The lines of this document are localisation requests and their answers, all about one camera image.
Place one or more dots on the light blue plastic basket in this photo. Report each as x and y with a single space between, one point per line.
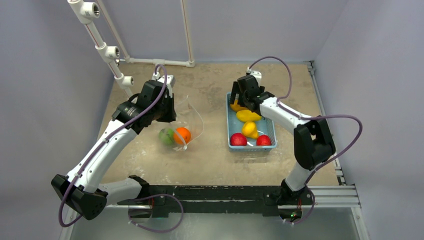
264 126

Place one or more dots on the red apple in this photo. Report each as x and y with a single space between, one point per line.
238 139

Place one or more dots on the orange mango fruit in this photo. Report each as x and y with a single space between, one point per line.
236 107

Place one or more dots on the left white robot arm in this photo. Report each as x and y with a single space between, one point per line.
81 188

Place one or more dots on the aluminium frame rail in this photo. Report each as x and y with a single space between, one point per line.
356 210

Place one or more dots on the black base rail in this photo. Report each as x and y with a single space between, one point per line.
266 200

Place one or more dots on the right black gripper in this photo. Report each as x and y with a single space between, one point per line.
241 96

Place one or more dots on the white pipe frame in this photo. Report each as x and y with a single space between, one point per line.
87 12

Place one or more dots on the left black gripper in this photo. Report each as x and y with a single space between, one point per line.
172 114

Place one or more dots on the clear zip top bag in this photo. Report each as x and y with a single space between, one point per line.
188 117

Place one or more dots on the yellow mango fruit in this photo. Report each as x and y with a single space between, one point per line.
247 116

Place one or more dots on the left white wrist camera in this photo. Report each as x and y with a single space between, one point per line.
169 80

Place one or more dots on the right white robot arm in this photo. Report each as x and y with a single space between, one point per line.
313 143

